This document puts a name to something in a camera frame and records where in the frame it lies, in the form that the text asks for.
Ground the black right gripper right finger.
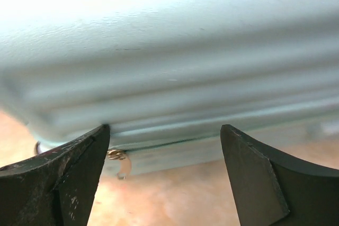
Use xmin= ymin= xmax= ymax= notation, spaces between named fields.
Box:
xmin=220 ymin=125 xmax=338 ymax=225

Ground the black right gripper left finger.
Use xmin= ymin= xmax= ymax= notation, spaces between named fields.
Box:
xmin=1 ymin=125 xmax=110 ymax=225

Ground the light teal hardshell suitcase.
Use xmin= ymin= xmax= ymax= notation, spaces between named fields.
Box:
xmin=1 ymin=0 xmax=338 ymax=175

